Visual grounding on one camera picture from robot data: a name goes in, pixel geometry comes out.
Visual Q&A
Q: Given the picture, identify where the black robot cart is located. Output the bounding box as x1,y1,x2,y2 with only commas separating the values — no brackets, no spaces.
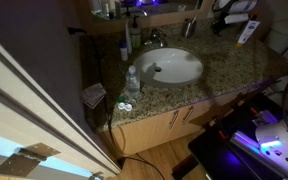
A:
171,91,288,180

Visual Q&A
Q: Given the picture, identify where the wooden vanity cabinet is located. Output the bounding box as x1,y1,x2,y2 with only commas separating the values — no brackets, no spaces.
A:
98,84,268,158

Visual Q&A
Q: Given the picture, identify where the folded paper booklet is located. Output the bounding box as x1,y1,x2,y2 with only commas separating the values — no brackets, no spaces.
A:
81,83,106,109

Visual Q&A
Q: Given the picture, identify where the wall mirror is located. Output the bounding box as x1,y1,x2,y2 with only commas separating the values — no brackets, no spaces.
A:
88,0,203,21

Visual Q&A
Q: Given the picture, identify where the green soap pump bottle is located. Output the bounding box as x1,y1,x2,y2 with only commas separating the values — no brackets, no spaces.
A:
130,16,141,48

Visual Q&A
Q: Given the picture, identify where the black power cable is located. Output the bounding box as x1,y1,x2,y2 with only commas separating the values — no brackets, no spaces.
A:
93,39,167,180

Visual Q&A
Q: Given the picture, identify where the chrome faucet tap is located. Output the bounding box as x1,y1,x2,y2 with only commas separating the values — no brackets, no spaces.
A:
144,28,168,47

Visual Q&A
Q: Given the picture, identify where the white tube with yellow cap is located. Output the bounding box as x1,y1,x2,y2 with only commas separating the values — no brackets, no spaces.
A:
236,20,260,47

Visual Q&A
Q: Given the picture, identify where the left cabinet door handle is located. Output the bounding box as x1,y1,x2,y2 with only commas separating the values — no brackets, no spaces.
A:
169,110,180,130

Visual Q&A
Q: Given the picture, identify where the right cabinet door handle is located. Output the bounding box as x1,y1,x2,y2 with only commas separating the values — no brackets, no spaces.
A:
182,106,194,125

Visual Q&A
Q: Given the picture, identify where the white door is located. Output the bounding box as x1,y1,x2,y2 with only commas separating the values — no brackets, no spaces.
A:
0,45,121,178

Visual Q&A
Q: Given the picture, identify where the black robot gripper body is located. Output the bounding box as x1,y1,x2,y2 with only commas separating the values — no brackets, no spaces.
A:
211,13,249,35

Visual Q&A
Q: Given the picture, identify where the brass door hinge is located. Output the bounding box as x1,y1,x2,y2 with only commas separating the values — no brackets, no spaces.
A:
0,143,59,177

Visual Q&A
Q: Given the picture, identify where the white oval sink basin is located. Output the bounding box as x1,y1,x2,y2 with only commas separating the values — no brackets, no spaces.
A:
134,48,204,88

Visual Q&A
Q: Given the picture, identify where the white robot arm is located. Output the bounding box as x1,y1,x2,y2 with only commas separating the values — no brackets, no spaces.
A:
211,0,258,35

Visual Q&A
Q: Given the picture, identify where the white contact lens case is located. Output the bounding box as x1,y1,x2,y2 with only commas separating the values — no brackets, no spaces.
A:
118,102,133,112

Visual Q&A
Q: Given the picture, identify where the small white blue-capped bottle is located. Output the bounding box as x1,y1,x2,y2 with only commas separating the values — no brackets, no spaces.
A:
119,41,128,61

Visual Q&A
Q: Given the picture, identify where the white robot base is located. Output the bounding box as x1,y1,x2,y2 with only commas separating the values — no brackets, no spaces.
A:
255,121,288,172

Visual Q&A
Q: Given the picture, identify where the cabinet door handle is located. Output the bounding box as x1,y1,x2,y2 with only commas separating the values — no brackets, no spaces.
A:
169,110,180,130
182,106,194,125

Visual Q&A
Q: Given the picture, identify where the metal cup with toothbrush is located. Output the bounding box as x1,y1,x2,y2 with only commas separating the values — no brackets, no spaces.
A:
181,17,197,38

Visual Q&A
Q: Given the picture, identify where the clear plastic water bottle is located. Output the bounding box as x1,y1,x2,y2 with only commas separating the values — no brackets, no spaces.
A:
126,65,140,98

